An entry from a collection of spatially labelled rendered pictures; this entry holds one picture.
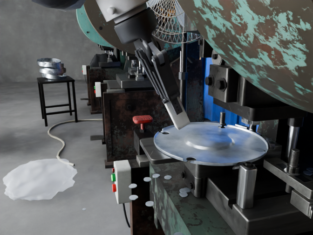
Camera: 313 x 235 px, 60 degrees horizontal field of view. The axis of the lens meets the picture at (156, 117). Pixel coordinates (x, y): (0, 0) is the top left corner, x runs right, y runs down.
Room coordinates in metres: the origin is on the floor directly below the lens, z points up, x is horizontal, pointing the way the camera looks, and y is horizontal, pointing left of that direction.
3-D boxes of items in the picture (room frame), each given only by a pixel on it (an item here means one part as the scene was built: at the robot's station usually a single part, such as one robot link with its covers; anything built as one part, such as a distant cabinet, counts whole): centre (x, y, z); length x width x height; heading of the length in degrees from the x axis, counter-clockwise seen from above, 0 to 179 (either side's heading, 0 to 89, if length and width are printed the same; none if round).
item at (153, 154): (0.65, -0.09, 0.72); 0.25 x 0.14 x 0.14; 106
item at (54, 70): (3.41, 1.28, 0.40); 0.45 x 0.40 x 0.79; 28
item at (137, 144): (0.94, 0.05, 0.62); 0.10 x 0.06 x 0.20; 16
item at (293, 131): (0.64, -0.34, 0.81); 0.02 x 0.02 x 0.14
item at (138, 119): (0.96, 0.05, 0.72); 0.07 x 0.06 x 0.08; 106
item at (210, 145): (0.67, -0.14, 0.78); 0.29 x 0.29 x 0.01
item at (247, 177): (0.50, -0.18, 0.75); 0.03 x 0.03 x 0.10; 16
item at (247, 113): (0.70, -0.26, 0.86); 0.20 x 0.16 x 0.05; 16
